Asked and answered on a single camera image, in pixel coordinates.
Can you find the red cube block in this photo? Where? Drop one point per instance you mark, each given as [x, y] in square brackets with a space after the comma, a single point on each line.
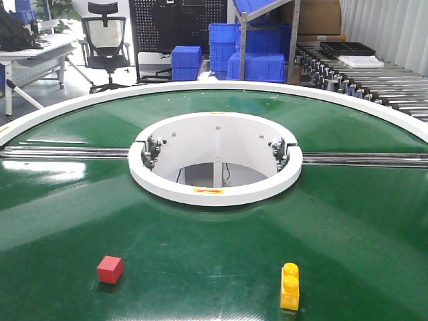
[110, 269]

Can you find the yellow two-stud brick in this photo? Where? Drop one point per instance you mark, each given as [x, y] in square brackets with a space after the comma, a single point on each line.
[290, 287]

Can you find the blue crate stack left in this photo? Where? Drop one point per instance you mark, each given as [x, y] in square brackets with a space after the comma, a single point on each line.
[186, 62]

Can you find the blue crate stack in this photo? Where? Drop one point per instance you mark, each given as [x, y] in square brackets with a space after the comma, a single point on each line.
[186, 62]
[224, 55]

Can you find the blue crate front right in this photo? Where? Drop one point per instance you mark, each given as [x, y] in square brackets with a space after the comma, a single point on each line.
[258, 67]

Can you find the blue crate stack middle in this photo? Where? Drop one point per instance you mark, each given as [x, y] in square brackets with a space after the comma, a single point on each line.
[224, 55]

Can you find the black perforated panel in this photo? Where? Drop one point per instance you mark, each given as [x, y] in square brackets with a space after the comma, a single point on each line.
[160, 26]

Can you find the black mesh office chair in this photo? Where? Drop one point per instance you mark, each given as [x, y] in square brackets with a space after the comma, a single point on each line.
[104, 47]

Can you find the black tray on rollers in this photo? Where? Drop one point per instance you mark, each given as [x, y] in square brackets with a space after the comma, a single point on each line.
[336, 48]

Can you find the white tray on rollers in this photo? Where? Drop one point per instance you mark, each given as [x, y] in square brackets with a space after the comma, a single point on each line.
[362, 61]

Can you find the white outer conveyor rim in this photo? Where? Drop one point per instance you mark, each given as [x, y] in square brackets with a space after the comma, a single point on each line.
[321, 121]

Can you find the metal roller conveyor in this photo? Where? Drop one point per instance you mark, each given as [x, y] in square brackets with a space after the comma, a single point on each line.
[391, 86]

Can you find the white office desk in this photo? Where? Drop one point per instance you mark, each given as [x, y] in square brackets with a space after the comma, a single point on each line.
[36, 78]

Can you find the black backpack on desk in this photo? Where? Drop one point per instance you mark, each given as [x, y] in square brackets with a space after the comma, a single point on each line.
[14, 35]

